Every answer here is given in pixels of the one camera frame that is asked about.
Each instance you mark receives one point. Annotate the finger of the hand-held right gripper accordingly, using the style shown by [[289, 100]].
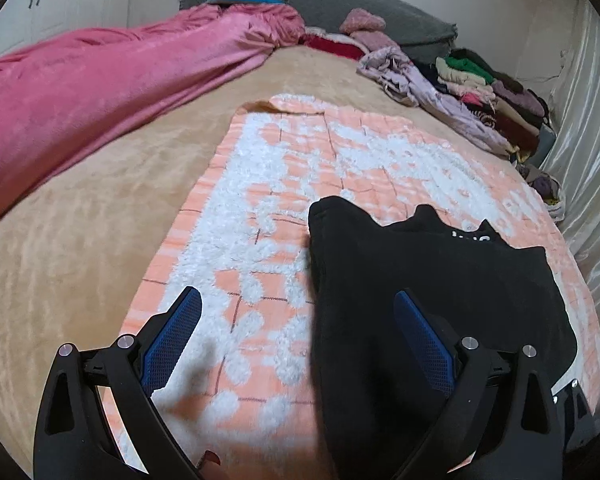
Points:
[[577, 420]]

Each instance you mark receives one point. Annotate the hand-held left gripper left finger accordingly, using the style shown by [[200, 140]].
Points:
[[172, 340]]

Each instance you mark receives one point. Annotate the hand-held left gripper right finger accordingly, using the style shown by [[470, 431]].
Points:
[[425, 340]]

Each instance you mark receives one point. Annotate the black printed shirt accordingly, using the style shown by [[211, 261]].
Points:
[[430, 260]]

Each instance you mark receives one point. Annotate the white bag of clothes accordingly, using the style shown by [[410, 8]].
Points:
[[547, 187]]

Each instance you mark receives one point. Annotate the pile of folded clothes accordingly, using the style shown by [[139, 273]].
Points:
[[500, 95]]

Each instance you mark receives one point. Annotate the beige bed sheet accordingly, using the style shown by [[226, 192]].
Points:
[[105, 210]]

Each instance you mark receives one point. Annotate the peach and white printed blanket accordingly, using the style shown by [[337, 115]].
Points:
[[280, 185]]

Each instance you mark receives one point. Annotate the grey cushion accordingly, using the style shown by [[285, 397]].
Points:
[[546, 145]]

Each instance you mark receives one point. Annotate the white satin curtain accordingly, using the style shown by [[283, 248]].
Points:
[[590, 160]]

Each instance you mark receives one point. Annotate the lilac garment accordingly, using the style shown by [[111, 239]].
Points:
[[425, 92]]

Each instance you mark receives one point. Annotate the pink quilt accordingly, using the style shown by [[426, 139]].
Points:
[[105, 90]]

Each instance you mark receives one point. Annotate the pink fluffy garment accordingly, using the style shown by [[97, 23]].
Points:
[[362, 21], [375, 40]]

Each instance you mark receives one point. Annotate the red cloth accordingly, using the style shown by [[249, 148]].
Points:
[[332, 45]]

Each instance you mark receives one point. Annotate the grey headboard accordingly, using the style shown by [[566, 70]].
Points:
[[330, 5]]

